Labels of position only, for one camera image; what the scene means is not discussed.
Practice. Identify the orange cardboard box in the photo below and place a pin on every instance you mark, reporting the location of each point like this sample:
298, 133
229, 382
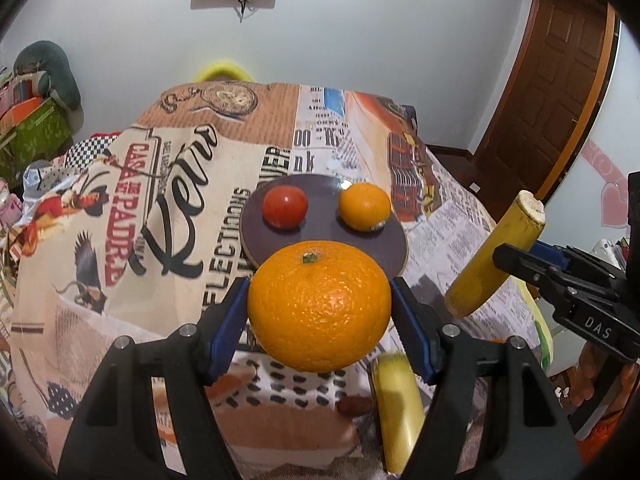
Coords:
17, 110

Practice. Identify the small orange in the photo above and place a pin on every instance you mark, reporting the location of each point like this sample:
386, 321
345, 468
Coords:
365, 207

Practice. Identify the printed tablecloth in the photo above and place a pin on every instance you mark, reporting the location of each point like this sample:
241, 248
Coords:
150, 220

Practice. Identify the dark round plate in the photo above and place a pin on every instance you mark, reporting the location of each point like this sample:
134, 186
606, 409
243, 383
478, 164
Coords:
325, 210

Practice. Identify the pink heart wall sticker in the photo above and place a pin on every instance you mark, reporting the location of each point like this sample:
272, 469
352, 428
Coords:
612, 195

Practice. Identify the person's right hand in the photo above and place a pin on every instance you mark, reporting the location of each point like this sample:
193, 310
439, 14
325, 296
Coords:
590, 372

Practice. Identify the large orange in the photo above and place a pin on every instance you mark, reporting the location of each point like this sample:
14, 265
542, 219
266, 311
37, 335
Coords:
320, 307

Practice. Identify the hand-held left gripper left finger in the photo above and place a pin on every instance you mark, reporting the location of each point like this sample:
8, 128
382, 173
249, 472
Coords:
231, 322

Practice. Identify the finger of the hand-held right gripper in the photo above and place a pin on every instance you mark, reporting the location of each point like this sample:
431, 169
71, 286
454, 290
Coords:
550, 252
525, 265

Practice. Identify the green patterned box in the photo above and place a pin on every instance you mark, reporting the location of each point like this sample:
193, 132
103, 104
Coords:
35, 135

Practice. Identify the brown wooden door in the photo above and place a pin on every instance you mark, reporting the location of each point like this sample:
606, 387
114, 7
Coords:
545, 90

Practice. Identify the black white checkered cloth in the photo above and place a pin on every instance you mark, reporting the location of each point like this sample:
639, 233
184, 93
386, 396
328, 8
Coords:
92, 147

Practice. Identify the red tomato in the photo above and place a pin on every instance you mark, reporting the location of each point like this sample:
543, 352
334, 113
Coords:
285, 206

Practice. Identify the yellow banana with cut end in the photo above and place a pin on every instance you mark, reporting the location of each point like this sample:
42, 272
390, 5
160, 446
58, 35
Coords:
492, 260

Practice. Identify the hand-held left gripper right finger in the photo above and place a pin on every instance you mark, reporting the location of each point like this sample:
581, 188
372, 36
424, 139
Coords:
412, 327

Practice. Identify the grey neck pillow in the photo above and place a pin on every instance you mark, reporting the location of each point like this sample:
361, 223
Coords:
55, 72

